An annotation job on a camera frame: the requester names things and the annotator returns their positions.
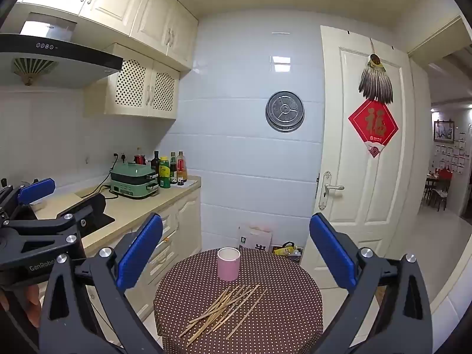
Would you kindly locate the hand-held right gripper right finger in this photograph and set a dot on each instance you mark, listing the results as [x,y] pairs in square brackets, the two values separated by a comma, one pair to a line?
[332,250]

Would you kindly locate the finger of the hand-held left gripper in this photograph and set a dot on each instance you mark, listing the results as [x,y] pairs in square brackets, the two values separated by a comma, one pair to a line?
[37,188]
[79,214]

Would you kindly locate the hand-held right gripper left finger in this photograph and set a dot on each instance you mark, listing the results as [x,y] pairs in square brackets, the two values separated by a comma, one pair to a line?
[142,250]

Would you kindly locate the pink cup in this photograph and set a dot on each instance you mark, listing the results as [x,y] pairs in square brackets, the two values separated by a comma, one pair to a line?
[226,271]

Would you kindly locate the pile of bamboo chopsticks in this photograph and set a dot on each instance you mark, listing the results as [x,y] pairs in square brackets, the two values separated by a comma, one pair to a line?
[224,303]

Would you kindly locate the person's left hand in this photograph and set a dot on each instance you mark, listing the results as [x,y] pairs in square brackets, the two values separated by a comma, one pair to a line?
[31,304]

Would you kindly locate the dark patterned shopping bag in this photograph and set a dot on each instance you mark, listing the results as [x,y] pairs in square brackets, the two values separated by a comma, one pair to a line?
[291,256]

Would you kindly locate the yellow drink bottle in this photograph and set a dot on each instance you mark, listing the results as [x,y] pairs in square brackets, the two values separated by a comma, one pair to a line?
[284,250]

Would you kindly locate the white panel door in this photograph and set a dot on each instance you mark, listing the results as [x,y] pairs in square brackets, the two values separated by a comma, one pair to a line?
[350,191]

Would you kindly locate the green electric cooker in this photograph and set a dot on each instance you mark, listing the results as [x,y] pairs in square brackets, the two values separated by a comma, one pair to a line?
[132,179]

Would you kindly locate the round table brown dotted cloth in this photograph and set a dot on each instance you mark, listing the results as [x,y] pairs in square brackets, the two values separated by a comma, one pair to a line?
[284,302]

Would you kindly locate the white rice bag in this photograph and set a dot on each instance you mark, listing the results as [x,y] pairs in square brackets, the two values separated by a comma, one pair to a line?
[254,238]

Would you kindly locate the green bottle yellow cap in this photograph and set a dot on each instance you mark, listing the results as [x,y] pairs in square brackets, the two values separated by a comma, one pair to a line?
[164,173]

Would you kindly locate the red label cola bottle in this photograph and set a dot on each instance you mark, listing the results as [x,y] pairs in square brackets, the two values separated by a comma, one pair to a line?
[139,159]

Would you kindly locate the white paper sheet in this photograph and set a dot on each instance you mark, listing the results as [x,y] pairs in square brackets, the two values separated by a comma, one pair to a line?
[188,183]

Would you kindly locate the dark bottle green cap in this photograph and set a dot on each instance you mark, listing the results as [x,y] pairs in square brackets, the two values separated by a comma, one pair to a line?
[173,169]

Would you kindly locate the dark sauce bottle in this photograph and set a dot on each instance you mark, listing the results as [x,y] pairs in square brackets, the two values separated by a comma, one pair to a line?
[155,162]

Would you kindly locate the red liquid bottle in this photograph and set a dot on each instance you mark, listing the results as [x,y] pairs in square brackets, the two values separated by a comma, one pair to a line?
[181,167]

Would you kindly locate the dark wooden chair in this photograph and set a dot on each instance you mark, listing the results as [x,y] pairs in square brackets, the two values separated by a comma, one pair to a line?
[437,193]

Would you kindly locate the cream lattice door cabinet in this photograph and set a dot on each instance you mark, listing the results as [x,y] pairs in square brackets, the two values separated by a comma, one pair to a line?
[110,81]

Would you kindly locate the red diamond door decoration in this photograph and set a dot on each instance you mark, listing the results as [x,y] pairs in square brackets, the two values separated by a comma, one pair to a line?
[374,127]

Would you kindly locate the black glass range hood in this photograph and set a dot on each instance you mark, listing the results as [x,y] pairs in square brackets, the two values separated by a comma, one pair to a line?
[55,49]

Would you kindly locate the round metal steamer lid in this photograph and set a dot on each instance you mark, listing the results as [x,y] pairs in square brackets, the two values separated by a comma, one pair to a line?
[285,111]

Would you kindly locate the feather fan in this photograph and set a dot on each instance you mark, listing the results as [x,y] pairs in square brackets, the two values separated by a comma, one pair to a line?
[376,81]

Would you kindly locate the wall socket with plug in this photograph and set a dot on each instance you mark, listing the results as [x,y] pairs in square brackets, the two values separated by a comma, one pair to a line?
[115,156]

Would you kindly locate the framed wall picture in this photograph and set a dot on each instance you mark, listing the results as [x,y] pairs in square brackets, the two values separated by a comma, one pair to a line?
[443,131]

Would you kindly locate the cream wall cabinet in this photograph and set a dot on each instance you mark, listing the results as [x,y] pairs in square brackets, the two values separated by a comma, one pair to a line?
[110,3]

